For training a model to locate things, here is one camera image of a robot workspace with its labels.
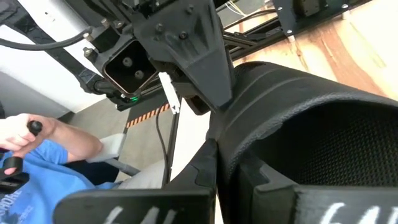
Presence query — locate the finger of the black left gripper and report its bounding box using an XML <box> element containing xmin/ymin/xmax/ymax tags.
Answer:
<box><xmin>132</xmin><ymin>0</ymin><xmax>234</xmax><ymax>110</ymax></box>

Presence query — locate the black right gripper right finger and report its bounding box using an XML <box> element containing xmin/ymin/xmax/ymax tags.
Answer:
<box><xmin>238</xmin><ymin>155</ymin><xmax>398</xmax><ymax>224</ymax></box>

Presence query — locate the white padded armrest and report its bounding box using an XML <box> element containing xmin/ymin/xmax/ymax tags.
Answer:
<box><xmin>86</xmin><ymin>133</ymin><xmax>127</xmax><ymax>164</ymax></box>

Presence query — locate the black rubber slide sandal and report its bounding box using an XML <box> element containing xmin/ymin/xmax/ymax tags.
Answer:
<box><xmin>206</xmin><ymin>61</ymin><xmax>398</xmax><ymax>224</ymax></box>

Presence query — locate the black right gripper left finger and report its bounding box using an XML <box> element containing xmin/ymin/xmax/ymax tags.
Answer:
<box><xmin>52</xmin><ymin>139</ymin><xmax>218</xmax><ymax>224</ymax></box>

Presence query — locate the black metal table leg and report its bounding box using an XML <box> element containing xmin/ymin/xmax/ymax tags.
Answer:
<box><xmin>161</xmin><ymin>111</ymin><xmax>182</xmax><ymax>189</ymax></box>

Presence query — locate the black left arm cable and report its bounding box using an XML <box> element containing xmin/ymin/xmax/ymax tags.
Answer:
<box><xmin>0</xmin><ymin>27</ymin><xmax>94</xmax><ymax>51</ymax></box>

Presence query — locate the orange black hazard tape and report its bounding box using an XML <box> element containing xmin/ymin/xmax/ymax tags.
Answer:
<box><xmin>125</xmin><ymin>103</ymin><xmax>171</xmax><ymax>129</ymax></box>

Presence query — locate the black leader arm handle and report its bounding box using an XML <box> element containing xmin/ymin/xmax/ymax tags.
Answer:
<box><xmin>0</xmin><ymin>120</ymin><xmax>44</xmax><ymax>194</ymax></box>

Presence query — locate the person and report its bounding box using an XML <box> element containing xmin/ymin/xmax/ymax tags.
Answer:
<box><xmin>0</xmin><ymin>113</ymin><xmax>142</xmax><ymax>224</ymax></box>

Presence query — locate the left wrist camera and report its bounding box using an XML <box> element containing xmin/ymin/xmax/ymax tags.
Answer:
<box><xmin>102</xmin><ymin>39</ymin><xmax>159</xmax><ymax>96</ymax></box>

